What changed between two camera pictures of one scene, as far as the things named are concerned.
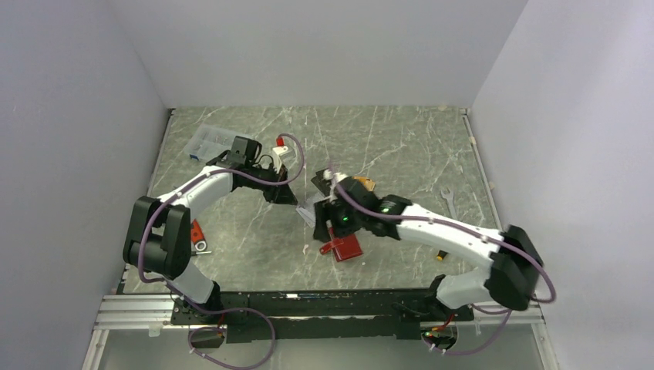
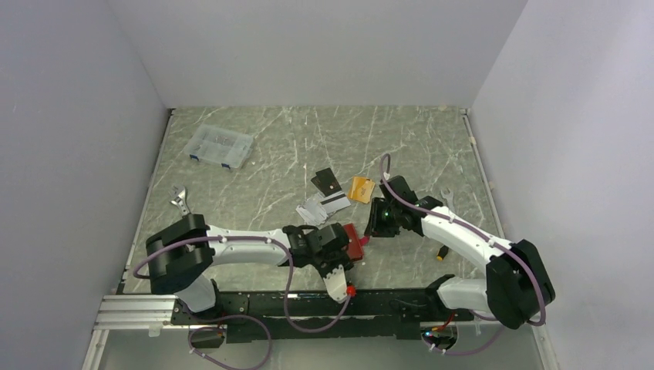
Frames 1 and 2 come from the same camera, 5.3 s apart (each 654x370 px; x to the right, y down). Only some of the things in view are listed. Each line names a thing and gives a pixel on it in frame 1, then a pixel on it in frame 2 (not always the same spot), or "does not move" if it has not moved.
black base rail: x=316 y=316 does not move
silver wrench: x=450 y=196 does not move
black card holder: x=321 y=183 does not move
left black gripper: x=280 y=194 to x=342 y=259
